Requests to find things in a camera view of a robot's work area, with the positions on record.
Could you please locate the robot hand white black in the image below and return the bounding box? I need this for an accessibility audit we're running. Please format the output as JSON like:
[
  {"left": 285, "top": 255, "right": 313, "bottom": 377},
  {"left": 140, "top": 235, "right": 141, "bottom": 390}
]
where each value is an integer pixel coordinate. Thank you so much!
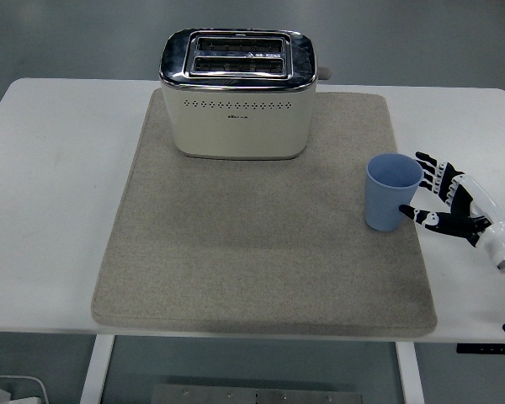
[{"left": 398, "top": 151, "right": 505, "bottom": 266}]

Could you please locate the blue ribbed cup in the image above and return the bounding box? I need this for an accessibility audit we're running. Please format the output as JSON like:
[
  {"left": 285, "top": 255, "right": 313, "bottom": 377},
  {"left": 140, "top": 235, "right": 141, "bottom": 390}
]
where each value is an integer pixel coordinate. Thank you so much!
[{"left": 364, "top": 152, "right": 425, "bottom": 233}]

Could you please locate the black table control panel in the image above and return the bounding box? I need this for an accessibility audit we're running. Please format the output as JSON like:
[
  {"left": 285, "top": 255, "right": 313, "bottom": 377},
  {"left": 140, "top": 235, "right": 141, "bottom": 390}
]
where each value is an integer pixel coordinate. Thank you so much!
[{"left": 456, "top": 343, "right": 505, "bottom": 355}]

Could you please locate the white table leg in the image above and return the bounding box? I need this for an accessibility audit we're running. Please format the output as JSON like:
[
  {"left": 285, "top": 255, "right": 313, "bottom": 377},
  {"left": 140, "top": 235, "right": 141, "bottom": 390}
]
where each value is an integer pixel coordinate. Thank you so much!
[
  {"left": 395, "top": 341, "right": 425, "bottom": 404},
  {"left": 78, "top": 335, "right": 115, "bottom": 404}
]

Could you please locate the beige fabric mat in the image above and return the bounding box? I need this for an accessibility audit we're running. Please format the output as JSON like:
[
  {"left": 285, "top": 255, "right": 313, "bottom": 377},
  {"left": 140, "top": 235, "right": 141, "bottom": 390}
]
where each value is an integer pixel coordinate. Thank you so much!
[{"left": 90, "top": 90, "right": 439, "bottom": 338}]

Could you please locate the cream toaster with chrome top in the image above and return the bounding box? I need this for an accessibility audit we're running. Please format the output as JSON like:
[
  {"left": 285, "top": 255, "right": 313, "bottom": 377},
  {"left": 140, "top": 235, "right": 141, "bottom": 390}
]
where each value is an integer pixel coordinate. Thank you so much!
[{"left": 158, "top": 28, "right": 333, "bottom": 162}]

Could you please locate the grey metal plate with screws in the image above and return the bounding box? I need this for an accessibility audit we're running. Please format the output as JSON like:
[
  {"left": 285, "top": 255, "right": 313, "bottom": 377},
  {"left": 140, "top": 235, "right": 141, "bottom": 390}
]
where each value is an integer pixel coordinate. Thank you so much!
[{"left": 151, "top": 383, "right": 365, "bottom": 404}]

